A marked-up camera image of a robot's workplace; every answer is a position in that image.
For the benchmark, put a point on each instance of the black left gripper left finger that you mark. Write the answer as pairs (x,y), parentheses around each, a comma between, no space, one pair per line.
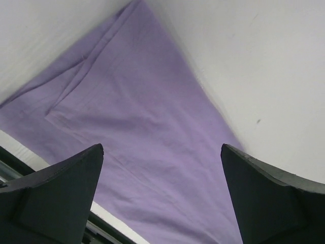
(50,200)

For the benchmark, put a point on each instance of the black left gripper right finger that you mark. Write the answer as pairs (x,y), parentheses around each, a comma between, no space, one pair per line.
(272,205)

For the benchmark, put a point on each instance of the purple t shirt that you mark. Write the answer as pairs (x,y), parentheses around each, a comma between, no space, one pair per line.
(126,86)

